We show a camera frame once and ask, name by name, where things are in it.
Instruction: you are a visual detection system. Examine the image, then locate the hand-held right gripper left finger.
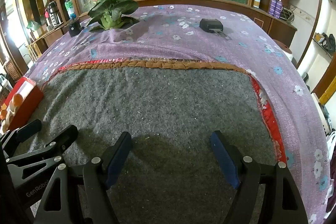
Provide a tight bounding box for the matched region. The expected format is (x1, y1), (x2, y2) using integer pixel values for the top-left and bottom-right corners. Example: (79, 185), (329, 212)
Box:
(34, 132), (132, 224)

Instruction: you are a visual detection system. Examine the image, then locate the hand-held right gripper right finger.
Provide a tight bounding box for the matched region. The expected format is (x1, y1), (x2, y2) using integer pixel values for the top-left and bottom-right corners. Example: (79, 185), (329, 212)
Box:
(210, 131), (309, 224)

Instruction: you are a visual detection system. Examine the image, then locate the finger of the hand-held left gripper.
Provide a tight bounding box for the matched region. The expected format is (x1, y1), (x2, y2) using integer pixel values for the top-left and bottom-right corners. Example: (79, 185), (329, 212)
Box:
(0, 119), (42, 153)
(5, 125), (79, 189)

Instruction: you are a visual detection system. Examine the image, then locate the red-rimmed white tray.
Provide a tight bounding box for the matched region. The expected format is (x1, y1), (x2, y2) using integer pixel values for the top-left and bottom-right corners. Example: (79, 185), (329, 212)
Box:
(12, 76), (44, 132)

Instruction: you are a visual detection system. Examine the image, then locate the box lid with orange print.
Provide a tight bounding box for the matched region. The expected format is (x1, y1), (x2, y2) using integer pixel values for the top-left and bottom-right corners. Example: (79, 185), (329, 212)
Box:
(0, 91), (23, 135)

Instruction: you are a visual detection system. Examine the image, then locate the grey felt mat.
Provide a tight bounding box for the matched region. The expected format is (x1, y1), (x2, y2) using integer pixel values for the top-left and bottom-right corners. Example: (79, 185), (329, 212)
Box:
(10, 59), (288, 224)

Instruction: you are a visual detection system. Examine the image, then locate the green bag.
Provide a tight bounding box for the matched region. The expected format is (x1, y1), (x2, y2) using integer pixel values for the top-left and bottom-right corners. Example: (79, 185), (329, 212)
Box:
(26, 20), (42, 30)

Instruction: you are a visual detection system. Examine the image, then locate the black cylinder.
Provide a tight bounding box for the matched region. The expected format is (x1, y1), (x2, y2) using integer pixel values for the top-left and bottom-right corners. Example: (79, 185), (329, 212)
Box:
(67, 19), (80, 38)

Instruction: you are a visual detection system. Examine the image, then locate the black thermos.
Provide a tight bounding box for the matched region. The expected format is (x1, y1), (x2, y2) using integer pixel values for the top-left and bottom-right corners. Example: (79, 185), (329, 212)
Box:
(47, 1), (62, 26)

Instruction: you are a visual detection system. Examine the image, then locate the purple floral blanket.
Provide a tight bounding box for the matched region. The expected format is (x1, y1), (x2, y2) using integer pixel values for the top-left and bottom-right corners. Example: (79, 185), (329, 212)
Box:
(25, 4), (332, 224)

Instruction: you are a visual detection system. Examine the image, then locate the green leafy cabbage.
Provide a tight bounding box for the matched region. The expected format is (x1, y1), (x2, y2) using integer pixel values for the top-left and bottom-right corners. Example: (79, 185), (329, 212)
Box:
(87, 0), (139, 31)

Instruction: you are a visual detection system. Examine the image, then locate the green and white plastic bottle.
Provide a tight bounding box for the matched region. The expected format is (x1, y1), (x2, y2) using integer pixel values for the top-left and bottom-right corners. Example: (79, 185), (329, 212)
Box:
(64, 0), (76, 20)

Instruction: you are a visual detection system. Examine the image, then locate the black case with metal strip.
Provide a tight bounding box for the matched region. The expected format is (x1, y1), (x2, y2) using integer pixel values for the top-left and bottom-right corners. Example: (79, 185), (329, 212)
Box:
(199, 18), (230, 41)

